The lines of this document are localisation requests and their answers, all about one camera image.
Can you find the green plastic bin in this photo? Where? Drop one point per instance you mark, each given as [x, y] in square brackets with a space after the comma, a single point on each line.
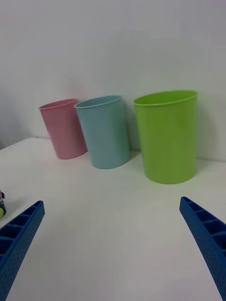
[169, 138]

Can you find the pink plastic bin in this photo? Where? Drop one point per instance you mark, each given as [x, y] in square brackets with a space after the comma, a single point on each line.
[63, 129]

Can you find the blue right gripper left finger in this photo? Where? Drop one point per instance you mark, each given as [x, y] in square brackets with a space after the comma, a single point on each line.
[18, 237]

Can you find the pale blue plastic bin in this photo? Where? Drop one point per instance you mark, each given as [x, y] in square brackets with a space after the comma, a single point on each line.
[106, 134]

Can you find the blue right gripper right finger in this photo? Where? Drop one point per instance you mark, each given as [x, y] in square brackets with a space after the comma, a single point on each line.
[207, 237]

